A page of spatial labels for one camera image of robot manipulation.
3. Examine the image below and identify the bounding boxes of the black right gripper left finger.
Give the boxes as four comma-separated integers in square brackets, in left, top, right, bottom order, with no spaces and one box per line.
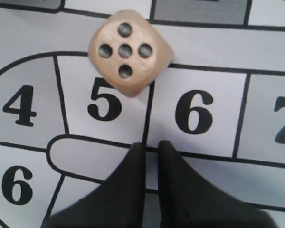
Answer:
[47,143,146,228]

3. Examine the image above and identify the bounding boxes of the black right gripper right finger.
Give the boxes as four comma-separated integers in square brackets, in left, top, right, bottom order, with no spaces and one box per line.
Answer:
[157,140,277,228]

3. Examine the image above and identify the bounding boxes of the printed paper game board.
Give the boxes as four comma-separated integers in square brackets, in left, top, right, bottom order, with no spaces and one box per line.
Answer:
[0,0,285,228]

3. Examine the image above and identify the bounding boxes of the beige wooden die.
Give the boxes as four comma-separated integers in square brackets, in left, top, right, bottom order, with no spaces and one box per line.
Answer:
[88,9,174,97]

